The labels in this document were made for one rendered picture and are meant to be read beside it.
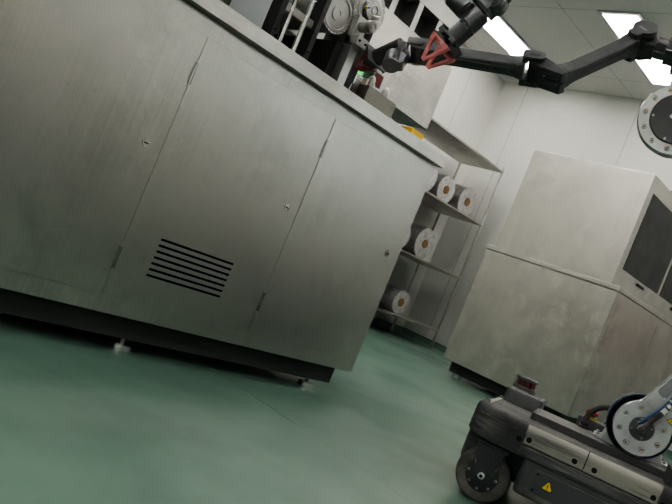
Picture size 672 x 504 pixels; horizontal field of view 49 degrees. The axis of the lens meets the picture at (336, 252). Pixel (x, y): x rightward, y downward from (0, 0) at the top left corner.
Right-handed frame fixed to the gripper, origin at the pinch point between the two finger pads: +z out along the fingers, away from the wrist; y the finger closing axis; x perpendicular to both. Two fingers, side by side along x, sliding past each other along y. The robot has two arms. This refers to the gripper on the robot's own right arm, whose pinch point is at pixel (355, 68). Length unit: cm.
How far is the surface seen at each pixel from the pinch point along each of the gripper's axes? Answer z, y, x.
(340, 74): -2.1, -11.0, -9.2
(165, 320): 23, -54, -97
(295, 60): -18, -50, -32
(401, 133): -17.7, -0.1, -31.9
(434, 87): 14, 77, 37
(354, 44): -8.2, -11.2, -0.5
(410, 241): 203, 348, 91
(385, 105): -1.8, 14.8, -8.4
